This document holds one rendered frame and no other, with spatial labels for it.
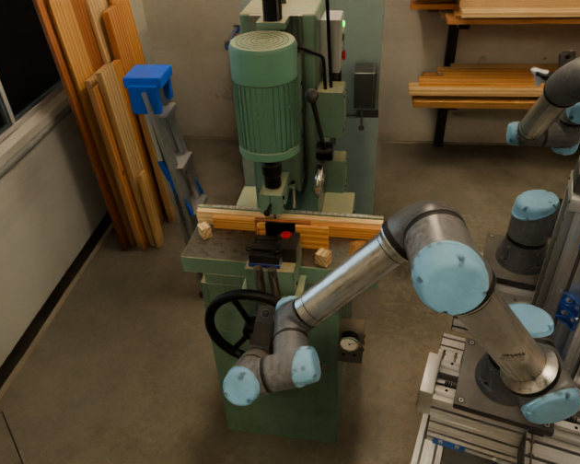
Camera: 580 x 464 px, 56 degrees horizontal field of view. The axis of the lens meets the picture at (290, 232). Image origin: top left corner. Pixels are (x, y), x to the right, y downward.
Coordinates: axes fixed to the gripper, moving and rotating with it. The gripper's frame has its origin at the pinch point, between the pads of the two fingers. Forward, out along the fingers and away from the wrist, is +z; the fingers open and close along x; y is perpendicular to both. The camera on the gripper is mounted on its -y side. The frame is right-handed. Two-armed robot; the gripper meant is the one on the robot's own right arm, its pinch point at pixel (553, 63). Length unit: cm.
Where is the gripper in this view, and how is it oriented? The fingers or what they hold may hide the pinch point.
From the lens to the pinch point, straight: 215.9
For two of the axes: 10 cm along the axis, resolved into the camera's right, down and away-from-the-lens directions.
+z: 1.4, -6.0, 7.9
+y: 1.8, 8.0, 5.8
